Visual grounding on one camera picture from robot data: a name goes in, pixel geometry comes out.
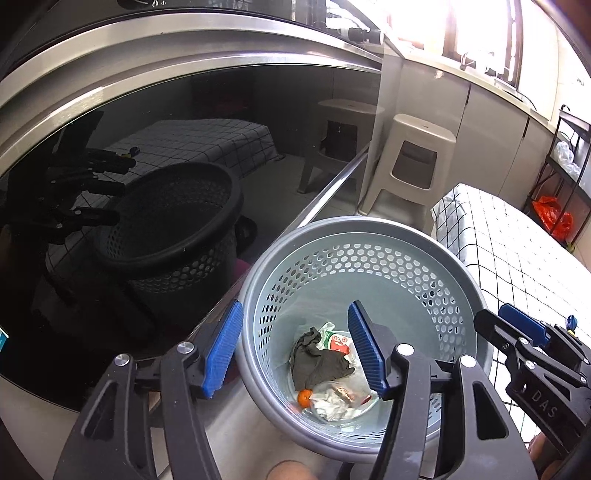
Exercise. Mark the black metal shelf rack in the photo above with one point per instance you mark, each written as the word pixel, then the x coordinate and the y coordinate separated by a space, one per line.
pixel 561 138

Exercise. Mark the beige plastic stool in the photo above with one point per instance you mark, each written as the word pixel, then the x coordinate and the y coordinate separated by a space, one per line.
pixel 415 134

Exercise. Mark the clear white plastic bag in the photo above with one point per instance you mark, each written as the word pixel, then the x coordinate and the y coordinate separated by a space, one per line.
pixel 565 154

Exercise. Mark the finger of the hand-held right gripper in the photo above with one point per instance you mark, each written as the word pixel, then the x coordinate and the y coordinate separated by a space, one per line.
pixel 496 330
pixel 524 323

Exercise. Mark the white printed carton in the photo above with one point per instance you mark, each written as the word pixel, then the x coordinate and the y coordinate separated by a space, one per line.
pixel 336 341

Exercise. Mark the metal sink faucet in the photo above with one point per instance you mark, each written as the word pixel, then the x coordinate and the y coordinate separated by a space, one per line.
pixel 466 60

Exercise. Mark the white wrapper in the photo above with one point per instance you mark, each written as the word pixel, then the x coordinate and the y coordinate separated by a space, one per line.
pixel 330 406

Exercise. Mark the small orange fruit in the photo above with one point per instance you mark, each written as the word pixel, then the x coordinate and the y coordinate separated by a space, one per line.
pixel 304 399

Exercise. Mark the grey kitchen cabinet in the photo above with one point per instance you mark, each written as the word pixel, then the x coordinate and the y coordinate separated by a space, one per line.
pixel 489 124

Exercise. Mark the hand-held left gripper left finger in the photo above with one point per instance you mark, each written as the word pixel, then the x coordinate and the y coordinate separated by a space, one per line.
pixel 224 350

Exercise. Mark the glossy black appliance door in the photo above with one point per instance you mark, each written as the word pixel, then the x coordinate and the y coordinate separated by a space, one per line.
pixel 138 69

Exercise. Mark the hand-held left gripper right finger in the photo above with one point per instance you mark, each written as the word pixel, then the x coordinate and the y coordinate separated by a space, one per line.
pixel 367 350

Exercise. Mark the person's leg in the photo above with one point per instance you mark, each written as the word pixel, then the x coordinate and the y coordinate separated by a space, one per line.
pixel 291 470

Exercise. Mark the grey perforated plastic basket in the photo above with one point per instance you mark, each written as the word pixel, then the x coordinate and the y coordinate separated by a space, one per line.
pixel 415 286

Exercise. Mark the dark grey cloth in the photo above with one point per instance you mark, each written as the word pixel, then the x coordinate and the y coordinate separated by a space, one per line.
pixel 323 364

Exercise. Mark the white black checked tablecloth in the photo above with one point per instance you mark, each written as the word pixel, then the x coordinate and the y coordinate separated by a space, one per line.
pixel 498 240

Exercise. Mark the red plastic bag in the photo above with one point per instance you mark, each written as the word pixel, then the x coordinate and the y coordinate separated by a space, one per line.
pixel 551 217

